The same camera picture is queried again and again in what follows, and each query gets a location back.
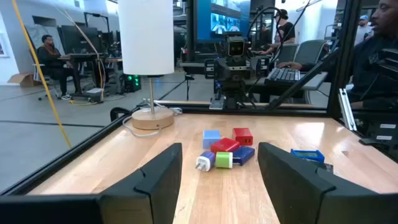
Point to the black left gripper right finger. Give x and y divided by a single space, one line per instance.
292 189

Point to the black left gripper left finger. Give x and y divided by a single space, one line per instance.
149 193

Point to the blue framed small display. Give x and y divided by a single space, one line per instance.
308 154

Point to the dark blue charger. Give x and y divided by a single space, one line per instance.
244 155

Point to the purple and white charger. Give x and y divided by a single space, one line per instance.
206 161

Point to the light blue charger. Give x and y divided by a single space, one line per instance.
211 138

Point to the green and white charger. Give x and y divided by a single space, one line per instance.
224 160

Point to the grey office chair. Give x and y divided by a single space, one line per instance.
311 51
287 53

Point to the black office desk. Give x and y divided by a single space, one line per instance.
81 56

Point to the black keyboard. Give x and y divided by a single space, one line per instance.
283 75

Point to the large blue screen monitor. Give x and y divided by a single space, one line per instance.
217 18

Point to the person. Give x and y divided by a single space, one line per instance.
284 29
53 62
373 62
363 31

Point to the white power plug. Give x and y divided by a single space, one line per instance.
176 110

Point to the dark grey desk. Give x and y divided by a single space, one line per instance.
314 82

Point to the white shade wooden base lamp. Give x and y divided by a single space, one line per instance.
146 37

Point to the black computer with green lights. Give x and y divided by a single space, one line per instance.
133 82

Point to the grey floor power box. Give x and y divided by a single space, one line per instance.
94 93

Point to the black desk monitor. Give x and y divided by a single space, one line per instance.
79 39

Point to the cardboard box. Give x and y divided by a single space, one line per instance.
23 79

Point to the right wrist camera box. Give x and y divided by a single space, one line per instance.
236 46

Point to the silver metal bracket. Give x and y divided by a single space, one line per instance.
347 109

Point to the framed wall picture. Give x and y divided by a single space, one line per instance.
2 46

